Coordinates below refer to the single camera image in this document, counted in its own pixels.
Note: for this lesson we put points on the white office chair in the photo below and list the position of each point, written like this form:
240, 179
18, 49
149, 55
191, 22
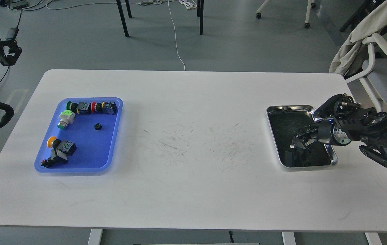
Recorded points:
373, 76

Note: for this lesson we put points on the black switch contact block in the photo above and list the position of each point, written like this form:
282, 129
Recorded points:
56, 157

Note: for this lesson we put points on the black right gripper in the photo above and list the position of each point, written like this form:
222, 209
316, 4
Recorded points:
327, 132

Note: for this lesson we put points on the small black gear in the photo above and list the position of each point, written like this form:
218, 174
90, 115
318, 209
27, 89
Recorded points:
97, 127

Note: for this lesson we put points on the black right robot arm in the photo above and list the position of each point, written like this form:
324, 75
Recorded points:
341, 121

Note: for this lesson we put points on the blue plastic tray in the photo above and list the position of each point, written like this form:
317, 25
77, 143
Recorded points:
95, 148

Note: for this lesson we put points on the white chair base with casters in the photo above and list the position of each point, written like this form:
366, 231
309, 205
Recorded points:
270, 9

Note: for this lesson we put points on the red push button switch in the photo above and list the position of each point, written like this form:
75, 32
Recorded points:
109, 108

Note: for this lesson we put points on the steel tray with black liner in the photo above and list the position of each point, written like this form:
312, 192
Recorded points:
285, 121

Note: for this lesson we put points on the light green push button switch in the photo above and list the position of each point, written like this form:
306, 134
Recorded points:
66, 117

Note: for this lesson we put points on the orange push button switch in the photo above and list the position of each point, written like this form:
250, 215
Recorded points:
64, 146

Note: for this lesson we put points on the beige jacket on chair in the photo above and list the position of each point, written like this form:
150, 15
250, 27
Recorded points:
372, 23

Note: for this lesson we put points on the dark green push button switch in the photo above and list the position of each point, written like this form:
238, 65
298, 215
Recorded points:
82, 108

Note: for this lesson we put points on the black table legs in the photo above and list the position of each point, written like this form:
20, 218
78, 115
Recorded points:
125, 12

